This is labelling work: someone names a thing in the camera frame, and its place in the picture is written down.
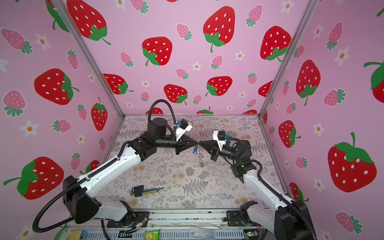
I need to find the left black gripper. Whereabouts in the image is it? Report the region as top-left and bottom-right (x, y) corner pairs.
(155, 135), (198, 156)

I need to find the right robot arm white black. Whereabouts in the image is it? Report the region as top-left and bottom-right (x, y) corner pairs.
(198, 138), (317, 240)

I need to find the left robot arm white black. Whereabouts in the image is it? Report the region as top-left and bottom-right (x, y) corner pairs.
(32, 113), (197, 233)

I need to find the clear plastic bag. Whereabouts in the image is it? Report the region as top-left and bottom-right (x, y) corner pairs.
(189, 227), (216, 240)

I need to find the green packet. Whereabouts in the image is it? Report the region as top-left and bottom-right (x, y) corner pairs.
(144, 230), (160, 240)

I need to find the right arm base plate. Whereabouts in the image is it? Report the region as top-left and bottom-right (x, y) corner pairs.
(223, 209), (261, 227)

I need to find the aluminium rail frame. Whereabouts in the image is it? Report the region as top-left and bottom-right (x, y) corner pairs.
(56, 207), (277, 240)

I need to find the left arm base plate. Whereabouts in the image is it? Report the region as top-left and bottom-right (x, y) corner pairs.
(107, 211), (150, 229)

